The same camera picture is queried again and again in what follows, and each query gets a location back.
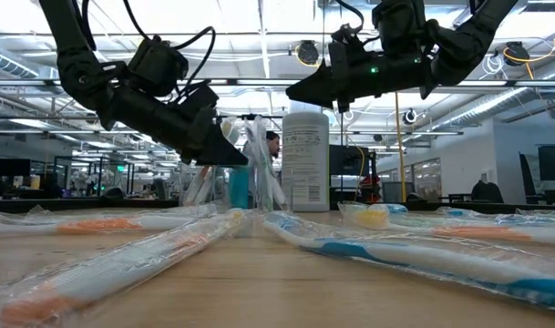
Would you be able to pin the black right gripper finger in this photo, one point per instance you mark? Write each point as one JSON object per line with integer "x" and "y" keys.
{"x": 318, "y": 79}
{"x": 315, "y": 95}

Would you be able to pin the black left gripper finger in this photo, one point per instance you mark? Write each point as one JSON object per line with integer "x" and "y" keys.
{"x": 218, "y": 143}
{"x": 213, "y": 159}

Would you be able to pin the orange white toothbrush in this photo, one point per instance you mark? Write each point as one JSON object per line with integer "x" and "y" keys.
{"x": 199, "y": 187}
{"x": 122, "y": 269}
{"x": 99, "y": 224}

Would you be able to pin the teal mouthwash bottle white cap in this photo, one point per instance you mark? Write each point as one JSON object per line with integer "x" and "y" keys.
{"x": 238, "y": 189}

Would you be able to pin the green white toothbrush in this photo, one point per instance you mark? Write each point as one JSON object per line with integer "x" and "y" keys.
{"x": 269, "y": 191}
{"x": 546, "y": 214}

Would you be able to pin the blue white toothbrush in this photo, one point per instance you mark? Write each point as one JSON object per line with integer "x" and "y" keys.
{"x": 397, "y": 208}
{"x": 418, "y": 262}

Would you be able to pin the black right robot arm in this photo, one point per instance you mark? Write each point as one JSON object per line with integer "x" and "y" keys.
{"x": 468, "y": 41}

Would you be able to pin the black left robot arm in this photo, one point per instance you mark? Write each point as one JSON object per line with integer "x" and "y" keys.
{"x": 72, "y": 68}

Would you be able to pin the clear acrylic organizer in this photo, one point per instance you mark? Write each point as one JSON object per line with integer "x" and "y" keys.
{"x": 220, "y": 191}

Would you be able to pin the person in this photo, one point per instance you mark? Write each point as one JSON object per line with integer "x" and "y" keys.
{"x": 274, "y": 143}

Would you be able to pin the white wipes canister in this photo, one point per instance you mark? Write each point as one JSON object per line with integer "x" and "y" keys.
{"x": 304, "y": 159}

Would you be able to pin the black rounded chair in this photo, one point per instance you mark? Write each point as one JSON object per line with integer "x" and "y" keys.
{"x": 113, "y": 195}

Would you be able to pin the red black machine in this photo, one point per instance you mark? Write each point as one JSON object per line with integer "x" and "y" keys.
{"x": 370, "y": 189}

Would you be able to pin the grey bin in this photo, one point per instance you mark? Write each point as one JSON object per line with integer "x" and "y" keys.
{"x": 395, "y": 193}

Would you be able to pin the grey overhead beam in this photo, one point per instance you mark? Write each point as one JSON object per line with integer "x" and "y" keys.
{"x": 31, "y": 118}

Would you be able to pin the cream container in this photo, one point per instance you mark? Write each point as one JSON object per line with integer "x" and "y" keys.
{"x": 34, "y": 182}

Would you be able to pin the black desk monitor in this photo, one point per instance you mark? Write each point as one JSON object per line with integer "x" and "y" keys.
{"x": 13, "y": 167}

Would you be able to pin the black office chair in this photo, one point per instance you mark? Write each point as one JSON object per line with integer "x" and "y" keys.
{"x": 486, "y": 193}

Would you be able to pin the black leaning board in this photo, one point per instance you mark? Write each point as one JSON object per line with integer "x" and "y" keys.
{"x": 527, "y": 177}

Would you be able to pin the orange toothbrush yellow bristles wrapped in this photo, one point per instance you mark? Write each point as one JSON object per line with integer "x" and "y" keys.
{"x": 482, "y": 233}

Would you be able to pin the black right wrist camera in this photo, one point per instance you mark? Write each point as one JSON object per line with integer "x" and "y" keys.
{"x": 397, "y": 27}

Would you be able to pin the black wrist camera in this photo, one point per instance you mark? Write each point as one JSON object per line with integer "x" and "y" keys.
{"x": 156, "y": 68}
{"x": 397, "y": 27}

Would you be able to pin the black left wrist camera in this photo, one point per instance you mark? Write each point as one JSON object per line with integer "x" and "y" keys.
{"x": 156, "y": 68}

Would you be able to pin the black frame enclosure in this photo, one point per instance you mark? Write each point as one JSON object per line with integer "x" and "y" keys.
{"x": 132, "y": 182}

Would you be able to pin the silver ventilation duct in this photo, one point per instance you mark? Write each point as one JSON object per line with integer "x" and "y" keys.
{"x": 8, "y": 64}
{"x": 486, "y": 109}

